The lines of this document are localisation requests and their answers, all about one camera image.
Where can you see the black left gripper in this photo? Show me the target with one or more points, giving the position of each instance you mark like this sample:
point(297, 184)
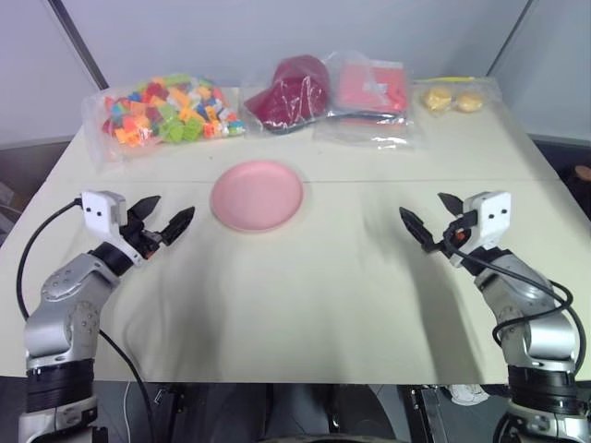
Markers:
point(138, 235)

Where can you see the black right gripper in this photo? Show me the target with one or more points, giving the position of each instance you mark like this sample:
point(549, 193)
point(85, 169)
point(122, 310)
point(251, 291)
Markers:
point(454, 240)

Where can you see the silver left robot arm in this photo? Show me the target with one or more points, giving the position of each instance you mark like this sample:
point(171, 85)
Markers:
point(69, 295)

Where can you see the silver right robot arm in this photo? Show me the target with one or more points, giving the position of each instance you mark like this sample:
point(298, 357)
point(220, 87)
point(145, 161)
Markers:
point(531, 304)

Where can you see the pink round plate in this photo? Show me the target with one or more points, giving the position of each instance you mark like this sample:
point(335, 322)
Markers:
point(257, 195)

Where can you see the bag of colourful toy bricks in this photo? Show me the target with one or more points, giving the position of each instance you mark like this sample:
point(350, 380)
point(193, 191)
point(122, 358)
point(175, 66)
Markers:
point(166, 111)

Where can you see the clear zip bag yellow strip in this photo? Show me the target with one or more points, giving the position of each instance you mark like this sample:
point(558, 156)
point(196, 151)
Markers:
point(461, 85)

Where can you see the red folded cloth in bag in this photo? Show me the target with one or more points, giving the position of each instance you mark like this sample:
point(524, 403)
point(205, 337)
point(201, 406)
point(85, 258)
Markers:
point(374, 87)

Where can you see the dark red cap in bag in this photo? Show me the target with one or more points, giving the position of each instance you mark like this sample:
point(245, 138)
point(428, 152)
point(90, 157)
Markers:
point(295, 94)

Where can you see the white crumpled object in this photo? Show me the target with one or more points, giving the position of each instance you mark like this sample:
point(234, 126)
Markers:
point(468, 394)

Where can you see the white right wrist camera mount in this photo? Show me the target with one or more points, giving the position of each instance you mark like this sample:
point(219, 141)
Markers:
point(491, 214)

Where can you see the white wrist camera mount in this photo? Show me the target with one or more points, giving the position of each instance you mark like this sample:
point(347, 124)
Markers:
point(99, 212)
point(491, 214)

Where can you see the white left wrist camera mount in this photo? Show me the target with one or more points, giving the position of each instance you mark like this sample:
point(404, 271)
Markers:
point(99, 212)

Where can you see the dark wall frame strip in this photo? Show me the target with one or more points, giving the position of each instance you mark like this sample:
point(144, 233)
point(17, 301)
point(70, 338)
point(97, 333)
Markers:
point(510, 37)
point(85, 46)

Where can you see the metal bracket under table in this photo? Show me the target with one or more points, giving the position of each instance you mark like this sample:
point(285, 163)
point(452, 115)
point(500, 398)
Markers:
point(427, 413)

